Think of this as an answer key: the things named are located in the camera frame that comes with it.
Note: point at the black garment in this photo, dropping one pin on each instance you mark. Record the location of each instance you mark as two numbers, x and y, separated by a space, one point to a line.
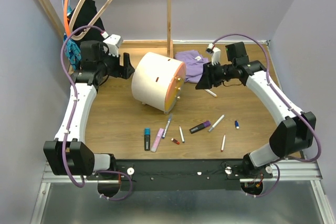
86 14

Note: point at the blue black highlighter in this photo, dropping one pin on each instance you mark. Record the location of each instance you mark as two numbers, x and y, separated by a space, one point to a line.
147 138

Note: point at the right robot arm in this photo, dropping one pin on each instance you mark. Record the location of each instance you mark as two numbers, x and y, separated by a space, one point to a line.
294 127

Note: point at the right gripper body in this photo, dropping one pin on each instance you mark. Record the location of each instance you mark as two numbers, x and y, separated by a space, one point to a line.
221 73

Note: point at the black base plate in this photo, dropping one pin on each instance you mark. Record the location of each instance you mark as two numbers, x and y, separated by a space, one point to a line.
188 174

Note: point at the aluminium rail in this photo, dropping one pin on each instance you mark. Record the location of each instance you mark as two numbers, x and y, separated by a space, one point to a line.
290 170

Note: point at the purple cloth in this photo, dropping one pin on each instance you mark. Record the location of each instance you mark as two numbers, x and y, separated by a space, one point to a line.
194 64

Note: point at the white pencil stub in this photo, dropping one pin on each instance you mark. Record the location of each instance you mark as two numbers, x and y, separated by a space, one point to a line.
181 134

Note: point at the wooden rack frame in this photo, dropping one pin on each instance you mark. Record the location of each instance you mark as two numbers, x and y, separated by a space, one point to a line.
164 46

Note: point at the blue patterned garment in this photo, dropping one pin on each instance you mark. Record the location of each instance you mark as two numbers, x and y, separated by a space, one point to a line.
72 51

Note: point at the red tipped white pencil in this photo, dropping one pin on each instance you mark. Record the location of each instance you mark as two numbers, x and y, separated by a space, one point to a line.
223 143

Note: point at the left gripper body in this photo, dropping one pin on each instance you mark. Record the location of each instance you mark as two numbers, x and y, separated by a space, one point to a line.
113 68

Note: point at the yellow capped white marker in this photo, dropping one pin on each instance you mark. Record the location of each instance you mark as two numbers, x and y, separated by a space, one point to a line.
211 93

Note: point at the grey white marker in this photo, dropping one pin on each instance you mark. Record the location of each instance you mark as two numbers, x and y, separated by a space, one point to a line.
216 123

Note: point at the blue white pen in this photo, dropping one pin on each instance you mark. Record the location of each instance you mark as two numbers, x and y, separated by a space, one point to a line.
167 126

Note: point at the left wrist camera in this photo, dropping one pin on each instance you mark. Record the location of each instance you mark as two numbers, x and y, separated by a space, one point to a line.
113 42

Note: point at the purple black highlighter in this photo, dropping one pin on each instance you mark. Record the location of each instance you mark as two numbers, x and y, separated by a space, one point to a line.
200 127

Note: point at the white round drawer organizer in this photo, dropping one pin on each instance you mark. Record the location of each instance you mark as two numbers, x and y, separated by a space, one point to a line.
150 80

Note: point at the small red cap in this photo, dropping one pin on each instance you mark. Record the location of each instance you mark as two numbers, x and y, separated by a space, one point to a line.
175 141

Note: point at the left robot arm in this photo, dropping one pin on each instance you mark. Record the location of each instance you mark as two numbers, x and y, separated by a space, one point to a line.
68 153

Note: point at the salmon pink drawer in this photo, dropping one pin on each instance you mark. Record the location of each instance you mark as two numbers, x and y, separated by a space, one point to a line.
177 73

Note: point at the pink highlighter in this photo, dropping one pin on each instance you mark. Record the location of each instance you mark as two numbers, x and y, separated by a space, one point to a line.
157 140

